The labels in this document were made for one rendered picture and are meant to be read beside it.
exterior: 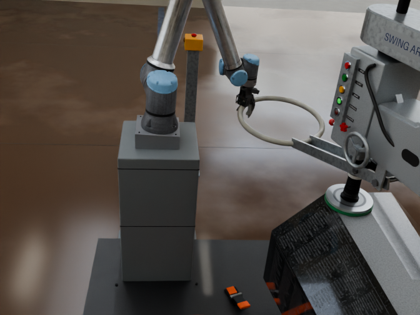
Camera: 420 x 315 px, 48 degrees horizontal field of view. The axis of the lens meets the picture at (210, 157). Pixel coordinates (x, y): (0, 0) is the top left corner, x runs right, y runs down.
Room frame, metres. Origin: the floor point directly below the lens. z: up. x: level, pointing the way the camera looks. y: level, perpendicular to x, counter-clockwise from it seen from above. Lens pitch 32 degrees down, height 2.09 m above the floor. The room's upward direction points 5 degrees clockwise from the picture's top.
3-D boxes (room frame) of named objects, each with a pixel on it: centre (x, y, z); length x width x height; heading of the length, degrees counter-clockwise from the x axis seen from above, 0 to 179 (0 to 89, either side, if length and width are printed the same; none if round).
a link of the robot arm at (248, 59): (2.47, -0.18, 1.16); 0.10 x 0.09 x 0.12; 107
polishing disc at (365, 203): (1.79, -0.66, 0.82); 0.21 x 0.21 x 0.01
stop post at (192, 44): (3.17, 0.18, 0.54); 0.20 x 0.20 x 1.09; 6
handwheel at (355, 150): (1.63, -0.60, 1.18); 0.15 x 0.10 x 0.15; 25
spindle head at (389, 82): (1.72, -0.69, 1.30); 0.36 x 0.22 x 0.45; 25
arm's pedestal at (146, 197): (2.15, 0.27, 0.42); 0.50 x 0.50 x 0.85; 7
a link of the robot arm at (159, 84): (2.16, 0.27, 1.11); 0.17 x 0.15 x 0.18; 17
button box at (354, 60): (1.81, -0.52, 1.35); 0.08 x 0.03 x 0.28; 25
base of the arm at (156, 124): (2.15, 0.27, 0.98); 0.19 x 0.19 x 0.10
